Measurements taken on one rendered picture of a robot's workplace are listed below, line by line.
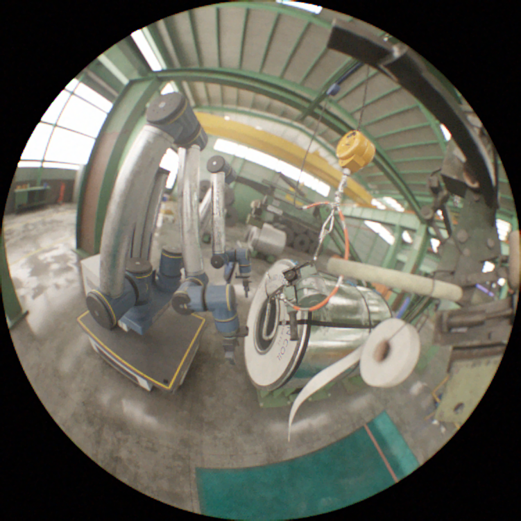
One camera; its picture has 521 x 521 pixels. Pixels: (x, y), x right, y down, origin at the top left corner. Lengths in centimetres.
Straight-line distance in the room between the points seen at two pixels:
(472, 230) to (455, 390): 33
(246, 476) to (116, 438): 102
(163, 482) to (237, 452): 70
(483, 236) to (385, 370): 37
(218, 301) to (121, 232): 45
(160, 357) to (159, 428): 67
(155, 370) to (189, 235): 109
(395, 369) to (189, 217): 81
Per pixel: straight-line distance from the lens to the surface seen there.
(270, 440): 177
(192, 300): 62
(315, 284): 69
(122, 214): 61
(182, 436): 160
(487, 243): 47
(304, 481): 190
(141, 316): 112
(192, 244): 71
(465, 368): 39
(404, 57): 24
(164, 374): 139
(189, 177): 72
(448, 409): 41
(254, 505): 176
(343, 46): 27
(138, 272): 95
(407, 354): 36
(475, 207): 51
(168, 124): 60
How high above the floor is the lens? 160
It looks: 15 degrees down
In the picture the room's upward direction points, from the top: 22 degrees clockwise
